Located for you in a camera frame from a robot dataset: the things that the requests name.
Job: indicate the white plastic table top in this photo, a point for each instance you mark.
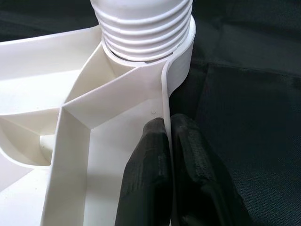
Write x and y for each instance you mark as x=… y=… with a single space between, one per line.
x=47 y=82

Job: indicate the white plastic table leg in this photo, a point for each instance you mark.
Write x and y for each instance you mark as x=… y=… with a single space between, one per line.
x=141 y=30

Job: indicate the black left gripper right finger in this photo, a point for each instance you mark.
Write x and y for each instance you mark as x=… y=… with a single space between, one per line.
x=200 y=179

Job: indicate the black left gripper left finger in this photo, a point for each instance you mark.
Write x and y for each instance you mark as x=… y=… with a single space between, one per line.
x=145 y=176

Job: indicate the black table cloth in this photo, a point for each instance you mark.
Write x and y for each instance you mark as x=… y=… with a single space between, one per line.
x=247 y=106

